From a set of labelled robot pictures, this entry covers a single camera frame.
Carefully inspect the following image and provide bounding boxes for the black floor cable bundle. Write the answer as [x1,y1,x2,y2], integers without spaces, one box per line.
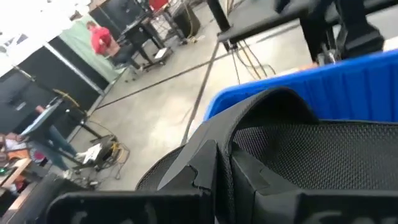
[231,40,276,85]

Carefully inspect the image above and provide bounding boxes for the person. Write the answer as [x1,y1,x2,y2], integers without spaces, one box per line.
[86,20,121,58]
[30,104,91,170]

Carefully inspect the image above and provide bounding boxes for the black table frame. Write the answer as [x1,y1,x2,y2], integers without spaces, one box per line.
[217,0,398,44]

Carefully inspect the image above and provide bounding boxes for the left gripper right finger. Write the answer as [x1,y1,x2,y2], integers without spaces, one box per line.
[231,146,398,224]

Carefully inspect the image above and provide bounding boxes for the large black slide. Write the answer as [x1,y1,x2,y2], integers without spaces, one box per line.
[135,86,398,200]

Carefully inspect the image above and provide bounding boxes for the equipment box with cables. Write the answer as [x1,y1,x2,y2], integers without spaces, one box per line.
[74,133,130,181]

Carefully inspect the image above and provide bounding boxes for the blue plastic bin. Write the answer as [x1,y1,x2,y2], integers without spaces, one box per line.
[203,49,398,124]

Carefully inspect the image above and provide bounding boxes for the black speaker box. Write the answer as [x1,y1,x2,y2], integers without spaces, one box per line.
[172,1,202,40]

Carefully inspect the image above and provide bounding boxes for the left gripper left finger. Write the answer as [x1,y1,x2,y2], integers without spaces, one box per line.
[45,139,218,224]

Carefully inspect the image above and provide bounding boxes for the black pole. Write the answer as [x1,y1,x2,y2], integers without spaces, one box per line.
[206,0,233,50]

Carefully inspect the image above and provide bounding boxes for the tilted grey screen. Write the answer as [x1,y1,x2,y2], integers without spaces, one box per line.
[20,99,65,138]

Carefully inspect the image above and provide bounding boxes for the black workbench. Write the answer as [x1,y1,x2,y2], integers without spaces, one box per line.
[119,12,175,72]

